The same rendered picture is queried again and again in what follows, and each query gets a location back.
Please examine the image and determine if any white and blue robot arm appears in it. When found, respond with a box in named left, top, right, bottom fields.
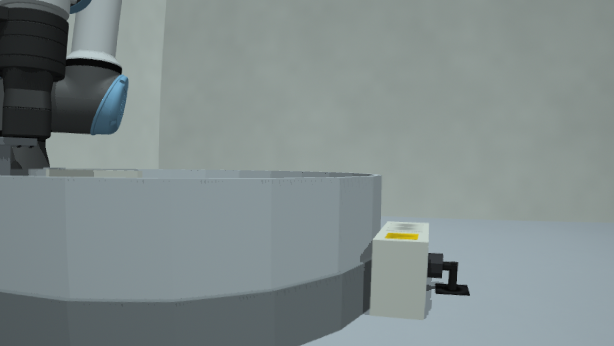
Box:
left=11, top=0, right=128, bottom=169

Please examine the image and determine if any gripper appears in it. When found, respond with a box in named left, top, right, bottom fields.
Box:
left=0, top=0, right=77, bottom=176

